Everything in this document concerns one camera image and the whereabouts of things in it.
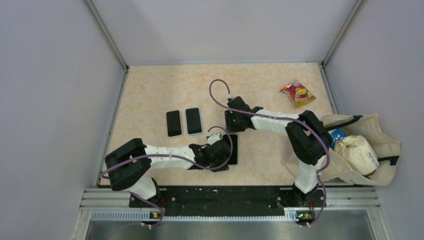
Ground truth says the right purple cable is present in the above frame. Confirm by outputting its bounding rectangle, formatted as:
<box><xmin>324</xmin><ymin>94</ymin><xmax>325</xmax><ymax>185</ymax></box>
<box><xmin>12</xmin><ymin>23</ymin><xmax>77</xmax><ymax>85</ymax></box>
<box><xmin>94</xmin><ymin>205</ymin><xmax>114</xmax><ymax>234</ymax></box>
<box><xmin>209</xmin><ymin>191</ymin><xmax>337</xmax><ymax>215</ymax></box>
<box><xmin>209</xmin><ymin>78</ymin><xmax>332</xmax><ymax>227</ymax></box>

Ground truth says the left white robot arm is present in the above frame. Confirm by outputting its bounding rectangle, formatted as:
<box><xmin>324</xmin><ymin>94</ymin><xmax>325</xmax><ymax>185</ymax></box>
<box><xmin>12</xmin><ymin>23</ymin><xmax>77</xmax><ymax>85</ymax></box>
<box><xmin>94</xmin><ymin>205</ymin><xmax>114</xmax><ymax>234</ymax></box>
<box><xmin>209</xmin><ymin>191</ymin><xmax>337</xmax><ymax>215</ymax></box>
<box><xmin>101</xmin><ymin>138</ymin><xmax>232</xmax><ymax>207</ymax></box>

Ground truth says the white paper wrapped bundle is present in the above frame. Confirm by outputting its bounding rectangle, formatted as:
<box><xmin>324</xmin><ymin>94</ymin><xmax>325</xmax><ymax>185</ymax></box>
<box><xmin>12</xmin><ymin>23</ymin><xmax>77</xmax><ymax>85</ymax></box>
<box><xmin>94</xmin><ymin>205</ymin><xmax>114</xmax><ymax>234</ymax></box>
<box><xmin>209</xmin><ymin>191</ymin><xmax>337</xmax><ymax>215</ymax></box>
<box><xmin>333</xmin><ymin>135</ymin><xmax>380</xmax><ymax>176</ymax></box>

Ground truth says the black phone white edge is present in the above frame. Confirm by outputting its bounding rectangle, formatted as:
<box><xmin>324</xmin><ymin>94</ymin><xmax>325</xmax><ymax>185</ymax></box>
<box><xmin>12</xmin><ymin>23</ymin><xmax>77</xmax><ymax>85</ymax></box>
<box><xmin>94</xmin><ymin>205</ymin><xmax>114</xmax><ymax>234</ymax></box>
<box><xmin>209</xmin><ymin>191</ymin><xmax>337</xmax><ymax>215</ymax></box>
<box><xmin>166</xmin><ymin>110</ymin><xmax>183</xmax><ymax>138</ymax></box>

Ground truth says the purple cable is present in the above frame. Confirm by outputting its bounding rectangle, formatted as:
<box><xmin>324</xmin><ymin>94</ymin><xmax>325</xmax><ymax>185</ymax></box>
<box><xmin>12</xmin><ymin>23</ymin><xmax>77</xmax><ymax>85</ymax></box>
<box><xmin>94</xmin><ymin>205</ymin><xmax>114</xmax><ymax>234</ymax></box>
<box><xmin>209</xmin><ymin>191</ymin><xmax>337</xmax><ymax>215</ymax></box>
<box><xmin>209</xmin><ymin>78</ymin><xmax>332</xmax><ymax>227</ymax></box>
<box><xmin>99</xmin><ymin>125</ymin><xmax>234</xmax><ymax>228</ymax></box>

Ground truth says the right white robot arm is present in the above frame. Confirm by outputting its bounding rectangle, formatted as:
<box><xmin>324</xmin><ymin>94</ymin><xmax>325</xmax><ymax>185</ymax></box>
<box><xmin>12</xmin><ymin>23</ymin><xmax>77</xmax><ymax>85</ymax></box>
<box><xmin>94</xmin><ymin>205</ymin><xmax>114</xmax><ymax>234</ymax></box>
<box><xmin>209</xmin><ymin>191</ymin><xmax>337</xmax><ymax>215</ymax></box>
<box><xmin>227</xmin><ymin>96</ymin><xmax>333</xmax><ymax>206</ymax></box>

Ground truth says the beige tote bag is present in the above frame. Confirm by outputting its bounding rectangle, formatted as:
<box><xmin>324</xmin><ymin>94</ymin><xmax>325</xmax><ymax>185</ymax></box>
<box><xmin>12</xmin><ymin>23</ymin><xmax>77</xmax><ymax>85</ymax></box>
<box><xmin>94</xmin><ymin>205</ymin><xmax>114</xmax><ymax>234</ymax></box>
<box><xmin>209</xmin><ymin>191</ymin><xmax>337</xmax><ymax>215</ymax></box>
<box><xmin>320</xmin><ymin>114</ymin><xmax>401</xmax><ymax>186</ymax></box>

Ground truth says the blue box in bag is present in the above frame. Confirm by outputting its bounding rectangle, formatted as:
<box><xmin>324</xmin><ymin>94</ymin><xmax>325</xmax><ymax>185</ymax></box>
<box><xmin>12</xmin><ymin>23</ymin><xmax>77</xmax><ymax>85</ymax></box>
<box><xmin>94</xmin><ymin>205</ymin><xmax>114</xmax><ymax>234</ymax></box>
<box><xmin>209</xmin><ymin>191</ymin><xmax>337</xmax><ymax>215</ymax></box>
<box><xmin>328</xmin><ymin>128</ymin><xmax>348</xmax><ymax>149</ymax></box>

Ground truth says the colourful snack packet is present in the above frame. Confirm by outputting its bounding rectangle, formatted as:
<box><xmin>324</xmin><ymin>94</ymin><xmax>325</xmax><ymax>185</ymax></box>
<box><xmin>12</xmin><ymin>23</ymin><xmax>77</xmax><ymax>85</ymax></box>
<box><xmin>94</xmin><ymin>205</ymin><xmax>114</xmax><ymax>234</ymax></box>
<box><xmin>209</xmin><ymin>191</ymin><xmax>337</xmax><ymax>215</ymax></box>
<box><xmin>279</xmin><ymin>79</ymin><xmax>316</xmax><ymax>108</ymax></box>

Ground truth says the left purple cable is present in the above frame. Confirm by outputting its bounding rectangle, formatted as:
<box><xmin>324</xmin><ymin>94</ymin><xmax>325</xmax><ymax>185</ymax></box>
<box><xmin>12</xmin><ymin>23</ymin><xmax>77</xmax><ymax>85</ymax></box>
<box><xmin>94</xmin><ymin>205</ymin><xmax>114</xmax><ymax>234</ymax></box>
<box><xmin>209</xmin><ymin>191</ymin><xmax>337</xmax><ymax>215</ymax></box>
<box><xmin>99</xmin><ymin>125</ymin><xmax>234</xmax><ymax>228</ymax></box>

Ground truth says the grey slotted cable duct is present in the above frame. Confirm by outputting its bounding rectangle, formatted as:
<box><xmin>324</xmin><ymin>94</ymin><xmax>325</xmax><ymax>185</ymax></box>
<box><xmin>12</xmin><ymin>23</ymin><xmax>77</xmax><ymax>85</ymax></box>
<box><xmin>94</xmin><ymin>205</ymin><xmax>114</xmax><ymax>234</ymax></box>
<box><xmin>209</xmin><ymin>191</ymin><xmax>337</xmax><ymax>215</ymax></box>
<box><xmin>91</xmin><ymin>210</ymin><xmax>312</xmax><ymax>222</ymax></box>

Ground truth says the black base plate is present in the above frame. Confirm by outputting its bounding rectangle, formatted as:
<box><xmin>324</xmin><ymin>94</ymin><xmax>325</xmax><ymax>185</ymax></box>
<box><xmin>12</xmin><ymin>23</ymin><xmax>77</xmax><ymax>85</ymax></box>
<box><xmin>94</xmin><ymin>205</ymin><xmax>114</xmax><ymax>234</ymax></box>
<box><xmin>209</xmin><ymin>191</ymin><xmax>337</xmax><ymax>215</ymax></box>
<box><xmin>149</xmin><ymin>185</ymin><xmax>325</xmax><ymax>217</ymax></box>

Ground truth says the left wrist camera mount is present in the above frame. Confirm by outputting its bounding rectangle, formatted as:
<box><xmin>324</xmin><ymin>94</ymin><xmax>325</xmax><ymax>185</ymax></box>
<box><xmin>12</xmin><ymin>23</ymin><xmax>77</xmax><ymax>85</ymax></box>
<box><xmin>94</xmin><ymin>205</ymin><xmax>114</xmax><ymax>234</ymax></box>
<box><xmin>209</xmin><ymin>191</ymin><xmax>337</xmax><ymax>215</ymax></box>
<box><xmin>206</xmin><ymin>132</ymin><xmax>222</xmax><ymax>145</ymax></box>

